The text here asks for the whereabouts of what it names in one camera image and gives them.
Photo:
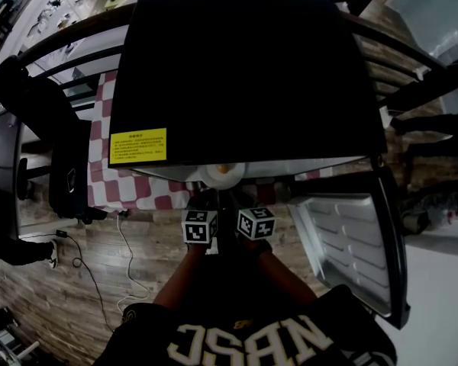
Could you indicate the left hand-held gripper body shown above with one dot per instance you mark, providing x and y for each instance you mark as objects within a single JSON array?
[{"x": 198, "y": 227}]

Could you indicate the black wristband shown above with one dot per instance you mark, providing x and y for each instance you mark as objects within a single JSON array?
[{"x": 261, "y": 247}]

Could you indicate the small white plate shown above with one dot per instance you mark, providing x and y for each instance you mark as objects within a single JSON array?
[{"x": 213, "y": 179}]

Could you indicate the black office chair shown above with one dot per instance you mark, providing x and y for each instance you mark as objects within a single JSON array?
[{"x": 42, "y": 101}]

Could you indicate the grey desk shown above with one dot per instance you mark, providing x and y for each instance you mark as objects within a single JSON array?
[{"x": 0, "y": 139}]

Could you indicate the person's black lettered jersey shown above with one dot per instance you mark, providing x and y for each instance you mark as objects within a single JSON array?
[{"x": 244, "y": 299}]

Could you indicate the white table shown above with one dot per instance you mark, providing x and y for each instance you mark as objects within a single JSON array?
[{"x": 435, "y": 299}]

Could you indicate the red white checkered tablecloth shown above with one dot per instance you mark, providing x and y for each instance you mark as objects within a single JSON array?
[{"x": 114, "y": 189}]

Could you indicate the person's left forearm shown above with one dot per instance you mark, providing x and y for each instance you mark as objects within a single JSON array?
[{"x": 179, "y": 280}]

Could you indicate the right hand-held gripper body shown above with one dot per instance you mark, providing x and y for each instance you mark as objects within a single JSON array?
[{"x": 255, "y": 223}]

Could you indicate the black mini fridge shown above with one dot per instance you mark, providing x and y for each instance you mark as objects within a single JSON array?
[{"x": 244, "y": 82}]

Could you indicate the white power adapter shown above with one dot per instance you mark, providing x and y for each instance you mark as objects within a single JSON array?
[{"x": 386, "y": 117}]

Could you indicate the person's right forearm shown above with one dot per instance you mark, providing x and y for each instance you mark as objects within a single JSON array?
[{"x": 286, "y": 280}]

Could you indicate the brown egg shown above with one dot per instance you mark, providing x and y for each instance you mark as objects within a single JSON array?
[{"x": 222, "y": 169}]

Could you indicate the black curved railing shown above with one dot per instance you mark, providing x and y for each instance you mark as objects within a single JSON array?
[{"x": 61, "y": 40}]

